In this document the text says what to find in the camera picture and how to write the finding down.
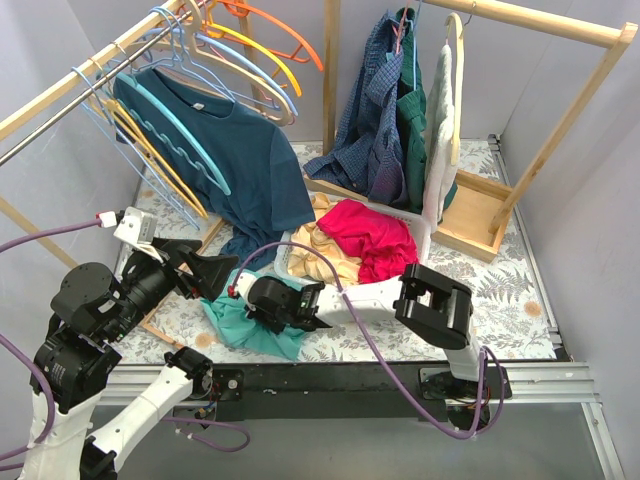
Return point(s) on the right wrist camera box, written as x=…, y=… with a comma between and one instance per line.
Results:
x=242, y=287

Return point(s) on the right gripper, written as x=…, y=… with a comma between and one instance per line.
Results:
x=267, y=310

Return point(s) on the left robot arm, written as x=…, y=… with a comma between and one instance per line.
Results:
x=92, y=310

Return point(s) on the right wooden clothes rack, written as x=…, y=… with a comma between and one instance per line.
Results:
x=574, y=59

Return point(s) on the floral table cloth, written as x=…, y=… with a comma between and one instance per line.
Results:
x=509, y=314

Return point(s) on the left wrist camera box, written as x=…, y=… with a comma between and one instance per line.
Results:
x=133, y=227

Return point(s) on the blue plaid shirt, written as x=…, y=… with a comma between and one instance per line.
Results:
x=367, y=156

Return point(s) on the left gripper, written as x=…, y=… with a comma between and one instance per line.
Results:
x=181, y=270

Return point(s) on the dark blue garment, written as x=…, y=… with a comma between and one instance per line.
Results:
x=240, y=166

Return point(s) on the wooden clothes rack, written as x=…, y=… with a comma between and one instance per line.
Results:
x=19, y=219
x=574, y=59

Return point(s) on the left wooden clothes rack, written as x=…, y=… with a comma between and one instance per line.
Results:
x=19, y=219

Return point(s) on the beige t shirt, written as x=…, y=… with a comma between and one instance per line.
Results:
x=302, y=263

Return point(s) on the white garment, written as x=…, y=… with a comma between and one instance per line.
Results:
x=440, y=187

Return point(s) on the teal t shirt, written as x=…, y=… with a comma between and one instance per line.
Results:
x=236, y=330

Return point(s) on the magenta garment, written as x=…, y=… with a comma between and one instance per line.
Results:
x=383, y=243

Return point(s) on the white plastic basket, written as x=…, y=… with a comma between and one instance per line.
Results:
x=418, y=227

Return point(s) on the aluminium frame rail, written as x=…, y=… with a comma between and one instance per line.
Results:
x=540, y=381

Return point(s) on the metal rod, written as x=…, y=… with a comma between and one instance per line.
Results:
x=70, y=81

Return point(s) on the dark green garment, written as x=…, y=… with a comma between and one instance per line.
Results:
x=411, y=113

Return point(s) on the thin light blue wire hanger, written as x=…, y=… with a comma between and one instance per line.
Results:
x=145, y=174

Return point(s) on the black base bar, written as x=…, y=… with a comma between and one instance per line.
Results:
x=335, y=390

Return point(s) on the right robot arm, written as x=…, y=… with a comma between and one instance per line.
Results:
x=436, y=308

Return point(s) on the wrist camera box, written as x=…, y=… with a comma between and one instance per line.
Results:
x=133, y=227
x=242, y=287

